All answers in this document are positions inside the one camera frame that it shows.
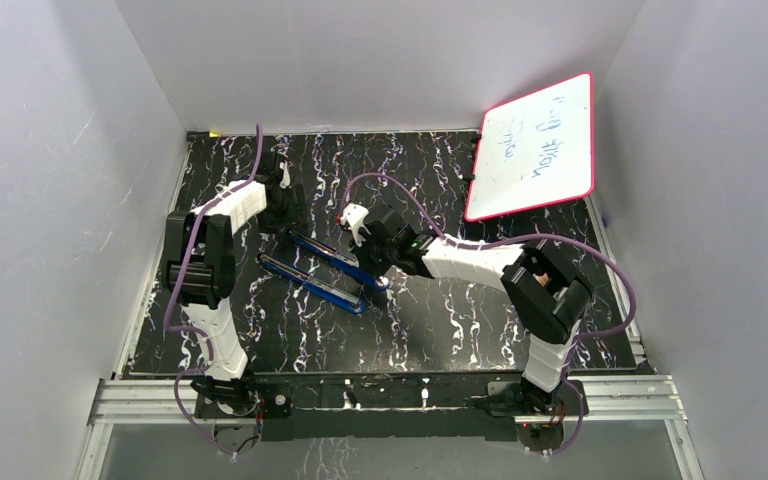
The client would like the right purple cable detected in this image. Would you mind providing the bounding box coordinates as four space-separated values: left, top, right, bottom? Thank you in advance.
336 173 638 458

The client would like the pink framed whiteboard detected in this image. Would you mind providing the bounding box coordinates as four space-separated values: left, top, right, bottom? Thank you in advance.
464 72 595 222

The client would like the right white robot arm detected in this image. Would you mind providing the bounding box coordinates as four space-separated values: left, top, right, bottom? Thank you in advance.
339 204 592 414

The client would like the blue stapler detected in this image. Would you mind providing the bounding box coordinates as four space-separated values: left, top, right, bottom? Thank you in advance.
286 228 389 291
257 253 367 315

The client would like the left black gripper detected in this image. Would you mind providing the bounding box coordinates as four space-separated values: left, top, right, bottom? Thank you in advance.
260 185 308 235

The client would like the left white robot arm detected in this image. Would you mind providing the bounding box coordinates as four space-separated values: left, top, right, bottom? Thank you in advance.
161 153 306 416

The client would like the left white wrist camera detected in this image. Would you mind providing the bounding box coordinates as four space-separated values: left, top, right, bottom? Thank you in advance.
279 161 292 190

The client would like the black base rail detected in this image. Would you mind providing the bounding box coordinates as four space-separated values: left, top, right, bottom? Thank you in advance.
182 371 590 446

